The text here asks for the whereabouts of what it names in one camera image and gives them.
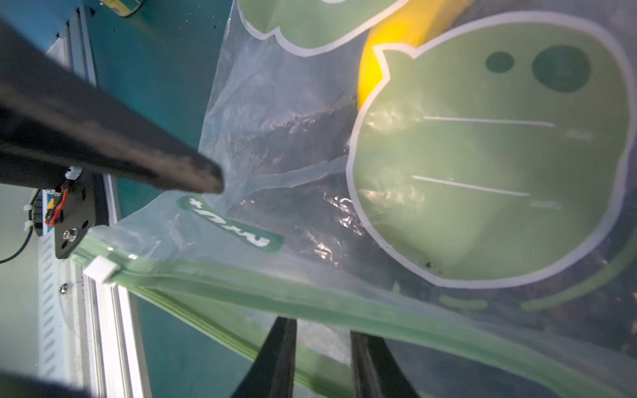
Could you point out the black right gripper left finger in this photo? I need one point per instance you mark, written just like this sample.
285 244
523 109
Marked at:
272 374

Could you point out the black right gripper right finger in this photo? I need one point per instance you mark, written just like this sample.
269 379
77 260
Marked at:
375 371

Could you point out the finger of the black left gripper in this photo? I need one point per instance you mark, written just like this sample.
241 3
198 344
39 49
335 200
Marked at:
52 120

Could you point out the white slider green bag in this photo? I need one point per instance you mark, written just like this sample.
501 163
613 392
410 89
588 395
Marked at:
101 270

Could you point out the green printed zip-top bag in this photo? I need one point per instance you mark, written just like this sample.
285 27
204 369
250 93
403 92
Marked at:
455 177

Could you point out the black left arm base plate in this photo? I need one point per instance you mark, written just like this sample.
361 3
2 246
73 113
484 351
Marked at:
85 207

